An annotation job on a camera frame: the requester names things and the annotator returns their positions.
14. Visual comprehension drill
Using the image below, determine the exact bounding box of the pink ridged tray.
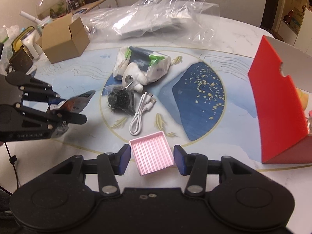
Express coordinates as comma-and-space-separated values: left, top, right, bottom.
129, 131, 175, 176

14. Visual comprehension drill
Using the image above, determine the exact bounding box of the bag of black screws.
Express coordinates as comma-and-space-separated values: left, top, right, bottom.
102, 85, 135, 115

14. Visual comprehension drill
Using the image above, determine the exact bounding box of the white usb cable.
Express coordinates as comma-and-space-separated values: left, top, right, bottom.
128, 91, 157, 136

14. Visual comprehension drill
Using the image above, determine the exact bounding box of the white plush toy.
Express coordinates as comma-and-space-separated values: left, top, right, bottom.
122, 62, 148, 93

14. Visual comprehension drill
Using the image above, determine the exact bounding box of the white green package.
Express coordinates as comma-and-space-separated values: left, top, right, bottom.
113, 46, 171, 84

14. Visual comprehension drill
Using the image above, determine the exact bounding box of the red white storage box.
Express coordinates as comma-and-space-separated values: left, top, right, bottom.
248, 36, 311, 164

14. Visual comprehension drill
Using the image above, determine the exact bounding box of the yellow spotted squishy toy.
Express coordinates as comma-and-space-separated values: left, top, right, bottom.
296, 88, 309, 111

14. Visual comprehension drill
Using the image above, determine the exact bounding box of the dark brown mug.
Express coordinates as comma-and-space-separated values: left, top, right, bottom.
6, 47, 33, 74

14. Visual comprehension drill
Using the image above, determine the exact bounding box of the white handheld appliance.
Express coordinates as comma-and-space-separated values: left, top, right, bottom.
21, 29, 42, 60

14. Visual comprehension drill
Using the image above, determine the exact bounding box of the brown cardboard box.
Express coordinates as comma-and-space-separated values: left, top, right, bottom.
36, 13, 90, 64

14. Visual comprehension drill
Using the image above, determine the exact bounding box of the wooden side shelf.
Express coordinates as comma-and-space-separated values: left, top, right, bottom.
70, 0, 119, 14

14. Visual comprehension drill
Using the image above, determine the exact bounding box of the large clear plastic bag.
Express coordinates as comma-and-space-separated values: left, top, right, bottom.
82, 0, 220, 45

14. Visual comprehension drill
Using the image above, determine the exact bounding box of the white cabinet with shelves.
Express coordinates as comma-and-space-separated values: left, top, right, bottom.
278, 0, 311, 55

